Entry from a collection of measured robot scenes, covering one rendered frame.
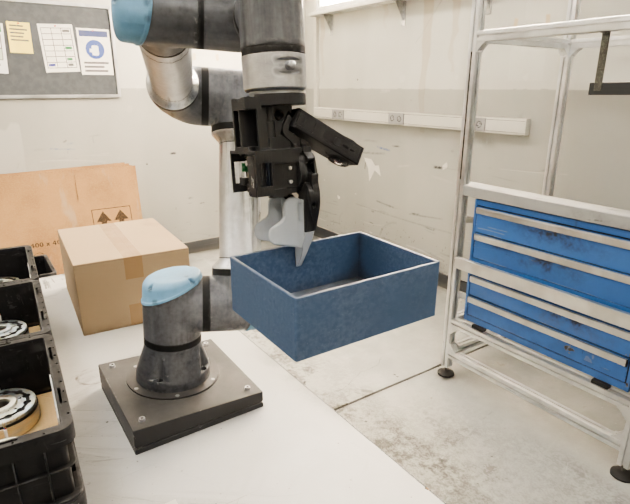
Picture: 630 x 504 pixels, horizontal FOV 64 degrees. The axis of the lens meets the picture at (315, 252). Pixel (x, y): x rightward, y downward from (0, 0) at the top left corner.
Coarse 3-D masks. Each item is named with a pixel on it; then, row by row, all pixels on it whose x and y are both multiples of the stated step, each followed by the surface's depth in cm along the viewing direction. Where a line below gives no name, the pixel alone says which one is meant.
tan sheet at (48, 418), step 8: (48, 392) 88; (40, 400) 86; (48, 400) 86; (40, 408) 83; (48, 408) 83; (40, 416) 81; (48, 416) 81; (56, 416) 81; (40, 424) 79; (48, 424) 79; (56, 424) 79
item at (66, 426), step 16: (32, 336) 86; (48, 336) 86; (48, 352) 81; (64, 384) 72; (64, 400) 68; (64, 416) 65; (32, 432) 62; (48, 432) 62; (64, 432) 63; (0, 448) 59; (16, 448) 60; (32, 448) 61; (48, 448) 62; (0, 464) 60
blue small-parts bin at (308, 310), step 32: (256, 256) 62; (288, 256) 65; (320, 256) 68; (352, 256) 71; (384, 256) 67; (416, 256) 62; (256, 288) 56; (288, 288) 66; (320, 288) 68; (352, 288) 53; (384, 288) 55; (416, 288) 58; (256, 320) 57; (288, 320) 51; (320, 320) 51; (352, 320) 54; (384, 320) 57; (416, 320) 60; (288, 352) 52; (320, 352) 53
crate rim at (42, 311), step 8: (32, 280) 111; (0, 288) 107; (40, 288) 106; (40, 296) 102; (40, 304) 99; (40, 312) 95; (40, 320) 92; (48, 320) 92; (48, 328) 89; (16, 336) 86; (24, 336) 86
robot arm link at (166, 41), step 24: (120, 0) 60; (144, 0) 61; (168, 0) 61; (192, 0) 62; (120, 24) 61; (144, 24) 62; (168, 24) 62; (192, 24) 63; (144, 48) 69; (168, 48) 67; (192, 48) 66; (168, 72) 77; (192, 72) 87; (168, 96) 90; (192, 96) 96; (192, 120) 102
